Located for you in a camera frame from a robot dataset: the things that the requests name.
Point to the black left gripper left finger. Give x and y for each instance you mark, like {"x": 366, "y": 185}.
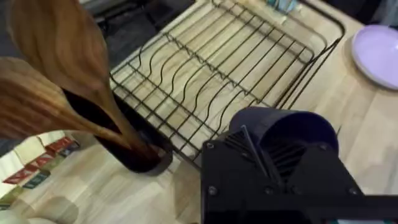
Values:
{"x": 224, "y": 168}

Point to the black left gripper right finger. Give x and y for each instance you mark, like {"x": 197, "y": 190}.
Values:
{"x": 323, "y": 174}

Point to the dark blue cup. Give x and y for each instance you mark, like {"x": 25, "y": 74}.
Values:
{"x": 280, "y": 124}

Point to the black utensil holder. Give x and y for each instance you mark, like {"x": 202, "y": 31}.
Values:
{"x": 136, "y": 158}

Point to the lilac plate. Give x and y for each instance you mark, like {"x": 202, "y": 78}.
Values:
{"x": 377, "y": 54}

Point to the teal and white object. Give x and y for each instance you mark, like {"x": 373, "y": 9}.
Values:
{"x": 283, "y": 5}

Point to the wide wooden spatula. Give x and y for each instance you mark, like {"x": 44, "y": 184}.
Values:
{"x": 62, "y": 43}

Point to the wooden spoon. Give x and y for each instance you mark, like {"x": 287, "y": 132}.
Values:
{"x": 28, "y": 102}

